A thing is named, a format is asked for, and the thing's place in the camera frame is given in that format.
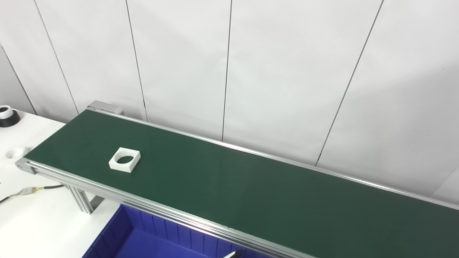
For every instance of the large blue bin, white parts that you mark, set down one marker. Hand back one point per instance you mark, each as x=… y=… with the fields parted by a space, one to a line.
x=143 y=240

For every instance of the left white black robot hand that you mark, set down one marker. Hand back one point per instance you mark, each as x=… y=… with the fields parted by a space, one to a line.
x=235 y=254

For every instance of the green conveyor belt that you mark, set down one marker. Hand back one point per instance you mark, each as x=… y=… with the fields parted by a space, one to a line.
x=251 y=190
x=143 y=205

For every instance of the grey conveyor end housing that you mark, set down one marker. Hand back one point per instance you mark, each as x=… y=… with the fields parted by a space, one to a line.
x=105 y=106

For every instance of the white square part with hole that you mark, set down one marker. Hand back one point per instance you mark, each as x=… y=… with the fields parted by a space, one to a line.
x=114 y=165

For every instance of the aluminium conveyor leg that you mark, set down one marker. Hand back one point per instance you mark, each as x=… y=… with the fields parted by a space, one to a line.
x=84 y=200

